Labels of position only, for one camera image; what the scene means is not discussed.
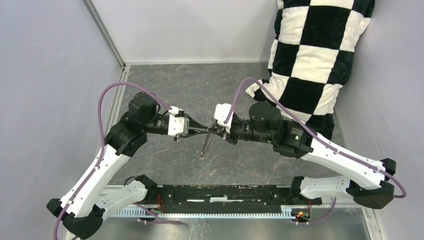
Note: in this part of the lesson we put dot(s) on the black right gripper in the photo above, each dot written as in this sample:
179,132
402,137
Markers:
220,132

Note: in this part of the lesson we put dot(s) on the aluminium frame rail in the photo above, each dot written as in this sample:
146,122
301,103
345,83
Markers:
117,91

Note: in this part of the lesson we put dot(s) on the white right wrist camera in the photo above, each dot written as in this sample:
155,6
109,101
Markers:
221,114

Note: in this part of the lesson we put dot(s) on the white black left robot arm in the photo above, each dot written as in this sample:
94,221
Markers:
82,210

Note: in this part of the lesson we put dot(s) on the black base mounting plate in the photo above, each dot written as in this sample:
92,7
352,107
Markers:
225,199

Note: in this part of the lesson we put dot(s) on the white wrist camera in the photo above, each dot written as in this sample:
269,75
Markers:
178,124
221,114

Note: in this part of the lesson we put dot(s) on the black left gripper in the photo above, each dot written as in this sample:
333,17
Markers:
190,132

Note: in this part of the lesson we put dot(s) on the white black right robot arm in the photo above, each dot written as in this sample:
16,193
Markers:
361,179

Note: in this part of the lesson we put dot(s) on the black white checkered pillow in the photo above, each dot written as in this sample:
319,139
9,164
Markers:
311,58

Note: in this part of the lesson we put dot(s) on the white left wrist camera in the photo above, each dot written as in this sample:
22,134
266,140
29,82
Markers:
178,124

